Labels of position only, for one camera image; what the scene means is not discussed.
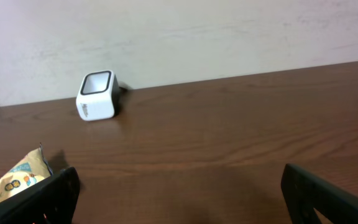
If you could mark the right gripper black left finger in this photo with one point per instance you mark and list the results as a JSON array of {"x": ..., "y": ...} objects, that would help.
[{"x": 52, "y": 200}]

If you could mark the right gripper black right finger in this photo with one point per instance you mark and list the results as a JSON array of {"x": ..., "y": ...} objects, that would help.
[{"x": 305, "y": 194}]

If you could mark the yellow snack chip bag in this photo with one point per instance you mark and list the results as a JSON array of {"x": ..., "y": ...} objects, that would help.
[{"x": 32, "y": 169}]

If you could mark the white barcode scanner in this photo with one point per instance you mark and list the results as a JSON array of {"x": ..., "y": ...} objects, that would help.
[{"x": 98, "y": 97}]

